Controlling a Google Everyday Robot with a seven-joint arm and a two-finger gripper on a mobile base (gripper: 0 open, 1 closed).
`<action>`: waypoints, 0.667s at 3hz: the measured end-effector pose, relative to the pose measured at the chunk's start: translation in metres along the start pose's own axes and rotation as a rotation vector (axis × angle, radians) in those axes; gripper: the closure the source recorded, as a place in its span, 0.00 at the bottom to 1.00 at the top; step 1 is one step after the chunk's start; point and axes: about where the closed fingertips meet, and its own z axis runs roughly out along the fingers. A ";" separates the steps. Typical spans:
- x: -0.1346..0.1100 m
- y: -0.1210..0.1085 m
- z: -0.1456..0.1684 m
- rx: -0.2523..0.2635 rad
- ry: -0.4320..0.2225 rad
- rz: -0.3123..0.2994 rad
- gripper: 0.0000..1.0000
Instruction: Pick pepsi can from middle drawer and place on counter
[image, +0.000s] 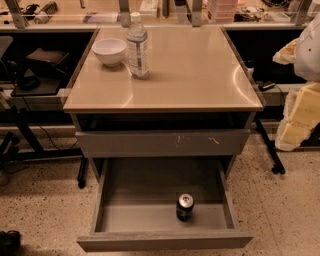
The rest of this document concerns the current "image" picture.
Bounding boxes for grey roll on shelf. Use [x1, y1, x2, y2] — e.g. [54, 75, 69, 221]
[34, 1, 58, 24]

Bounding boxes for dark object floor corner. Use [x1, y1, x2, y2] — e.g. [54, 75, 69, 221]
[0, 230, 21, 256]

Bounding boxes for pink stacked plastic bins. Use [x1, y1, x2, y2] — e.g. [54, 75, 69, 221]
[207, 0, 238, 23]

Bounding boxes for clear plastic water bottle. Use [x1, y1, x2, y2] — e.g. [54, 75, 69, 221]
[126, 12, 149, 79]

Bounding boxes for grey drawer cabinet with counter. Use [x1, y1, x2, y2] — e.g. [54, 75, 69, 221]
[64, 26, 264, 171]

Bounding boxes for black table leg right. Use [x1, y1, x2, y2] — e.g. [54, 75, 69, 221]
[255, 119, 286, 174]

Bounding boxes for dark pepsi can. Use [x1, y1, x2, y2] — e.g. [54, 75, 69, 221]
[176, 193, 195, 222]

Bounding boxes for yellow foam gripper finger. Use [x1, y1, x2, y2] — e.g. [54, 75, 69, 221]
[275, 82, 320, 151]
[272, 39, 298, 65]

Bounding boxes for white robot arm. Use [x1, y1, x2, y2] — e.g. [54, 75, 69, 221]
[272, 14, 320, 151]

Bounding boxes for black power adapter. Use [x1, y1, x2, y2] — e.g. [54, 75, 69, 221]
[257, 81, 276, 92]

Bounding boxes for closed grey top drawer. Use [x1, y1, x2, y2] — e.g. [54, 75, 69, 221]
[76, 129, 250, 158]

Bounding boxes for white ceramic bowl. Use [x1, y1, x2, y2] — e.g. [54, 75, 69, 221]
[91, 38, 127, 66]

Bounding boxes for open grey middle drawer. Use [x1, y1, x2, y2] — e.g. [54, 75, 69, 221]
[77, 157, 253, 252]

